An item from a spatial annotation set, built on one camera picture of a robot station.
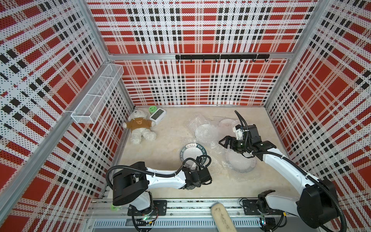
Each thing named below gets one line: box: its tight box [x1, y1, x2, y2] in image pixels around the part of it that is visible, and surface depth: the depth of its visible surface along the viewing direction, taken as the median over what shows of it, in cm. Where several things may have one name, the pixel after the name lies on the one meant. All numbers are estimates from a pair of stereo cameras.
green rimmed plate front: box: [179, 142, 208, 170], surface depth 96 cm
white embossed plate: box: [195, 123, 219, 146], surface depth 101 cm
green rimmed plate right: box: [225, 149, 257, 173], surface depth 88 cm
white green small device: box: [149, 107, 167, 126], surface depth 113 cm
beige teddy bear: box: [122, 109, 157, 145], surface depth 100 cm
